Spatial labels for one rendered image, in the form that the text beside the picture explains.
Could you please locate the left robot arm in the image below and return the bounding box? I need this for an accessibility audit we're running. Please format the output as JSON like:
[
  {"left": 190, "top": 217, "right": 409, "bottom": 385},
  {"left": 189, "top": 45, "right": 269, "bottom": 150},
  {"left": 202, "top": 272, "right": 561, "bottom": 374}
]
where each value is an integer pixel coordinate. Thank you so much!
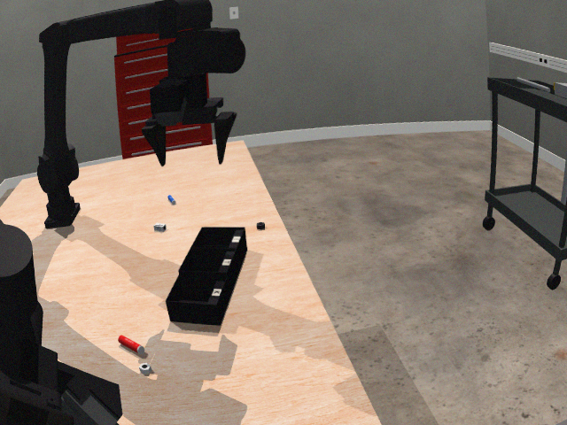
[{"left": 37, "top": 0, "right": 245, "bottom": 228}]

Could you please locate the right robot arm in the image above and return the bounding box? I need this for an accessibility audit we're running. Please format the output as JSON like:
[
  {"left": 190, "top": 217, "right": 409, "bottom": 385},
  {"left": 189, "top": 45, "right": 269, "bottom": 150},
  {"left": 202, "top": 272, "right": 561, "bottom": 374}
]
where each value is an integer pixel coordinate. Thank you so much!
[{"left": 0, "top": 220, "right": 123, "bottom": 425}]

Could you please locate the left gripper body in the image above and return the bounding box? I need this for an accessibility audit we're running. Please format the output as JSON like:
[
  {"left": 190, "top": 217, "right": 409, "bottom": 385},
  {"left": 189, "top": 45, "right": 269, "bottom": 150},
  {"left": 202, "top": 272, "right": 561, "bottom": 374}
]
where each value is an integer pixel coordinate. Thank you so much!
[{"left": 145, "top": 73, "right": 234, "bottom": 125}]

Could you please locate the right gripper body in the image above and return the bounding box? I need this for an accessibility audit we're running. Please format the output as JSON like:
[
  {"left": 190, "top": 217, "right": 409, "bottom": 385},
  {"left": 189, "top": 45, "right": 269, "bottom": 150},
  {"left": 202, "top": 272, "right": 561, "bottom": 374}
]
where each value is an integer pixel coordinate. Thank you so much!
[{"left": 0, "top": 332, "right": 61, "bottom": 411}]

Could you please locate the red battery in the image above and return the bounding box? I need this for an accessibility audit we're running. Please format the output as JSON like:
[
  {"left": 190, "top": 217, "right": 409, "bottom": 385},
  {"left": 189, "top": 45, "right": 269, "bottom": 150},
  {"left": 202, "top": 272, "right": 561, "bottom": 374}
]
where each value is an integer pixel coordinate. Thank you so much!
[{"left": 118, "top": 336, "right": 144, "bottom": 354}]

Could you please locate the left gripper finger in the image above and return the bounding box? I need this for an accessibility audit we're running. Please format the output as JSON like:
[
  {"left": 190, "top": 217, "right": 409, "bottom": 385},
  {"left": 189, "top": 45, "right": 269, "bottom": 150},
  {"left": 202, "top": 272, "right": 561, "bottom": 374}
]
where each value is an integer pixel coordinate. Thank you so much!
[
  {"left": 214, "top": 112, "right": 237, "bottom": 165},
  {"left": 142, "top": 124, "right": 166, "bottom": 166}
]

